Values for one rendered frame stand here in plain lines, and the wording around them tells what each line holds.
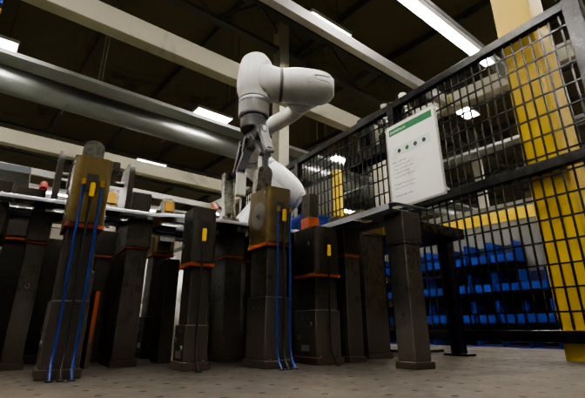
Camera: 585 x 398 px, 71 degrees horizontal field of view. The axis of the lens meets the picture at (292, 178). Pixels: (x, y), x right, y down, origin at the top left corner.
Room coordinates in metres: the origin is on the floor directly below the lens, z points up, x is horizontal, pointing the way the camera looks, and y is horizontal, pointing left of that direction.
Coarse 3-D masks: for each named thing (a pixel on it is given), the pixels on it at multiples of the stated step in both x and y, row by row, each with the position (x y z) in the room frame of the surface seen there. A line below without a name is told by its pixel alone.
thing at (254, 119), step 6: (252, 114) 1.01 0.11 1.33; (240, 120) 1.04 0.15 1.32; (246, 120) 1.02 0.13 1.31; (252, 120) 1.01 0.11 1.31; (258, 120) 1.02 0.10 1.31; (264, 120) 1.03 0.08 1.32; (240, 126) 1.03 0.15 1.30; (246, 126) 1.02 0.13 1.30; (252, 126) 1.02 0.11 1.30; (258, 126) 1.02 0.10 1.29; (246, 132) 1.06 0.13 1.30; (252, 132) 1.03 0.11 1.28; (258, 132) 1.01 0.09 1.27; (258, 138) 1.03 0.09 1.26; (246, 144) 1.06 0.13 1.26; (252, 150) 1.06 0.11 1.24
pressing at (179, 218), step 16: (0, 192) 0.68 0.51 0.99; (16, 208) 0.80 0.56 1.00; (32, 208) 0.80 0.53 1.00; (48, 208) 0.81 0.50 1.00; (112, 208) 0.78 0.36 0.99; (112, 224) 0.91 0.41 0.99; (160, 224) 0.93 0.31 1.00; (176, 224) 0.93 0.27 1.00; (224, 224) 0.94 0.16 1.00; (240, 224) 0.90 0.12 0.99
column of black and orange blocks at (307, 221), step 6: (306, 198) 1.33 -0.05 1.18; (312, 198) 1.33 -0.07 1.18; (306, 204) 1.33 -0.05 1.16; (312, 204) 1.33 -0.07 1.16; (306, 210) 1.33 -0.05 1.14; (312, 210) 1.33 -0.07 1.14; (306, 216) 1.33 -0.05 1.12; (312, 216) 1.33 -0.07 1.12; (306, 222) 1.33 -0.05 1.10; (312, 222) 1.32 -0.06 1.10; (318, 222) 1.34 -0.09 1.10
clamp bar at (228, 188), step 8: (224, 176) 1.17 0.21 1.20; (232, 176) 1.15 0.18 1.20; (224, 184) 1.17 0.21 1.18; (232, 184) 1.18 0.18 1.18; (224, 192) 1.16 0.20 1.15; (232, 192) 1.18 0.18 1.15; (224, 200) 1.16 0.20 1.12; (232, 200) 1.17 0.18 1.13; (224, 208) 1.16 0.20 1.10; (232, 208) 1.17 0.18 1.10; (232, 216) 1.17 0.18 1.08
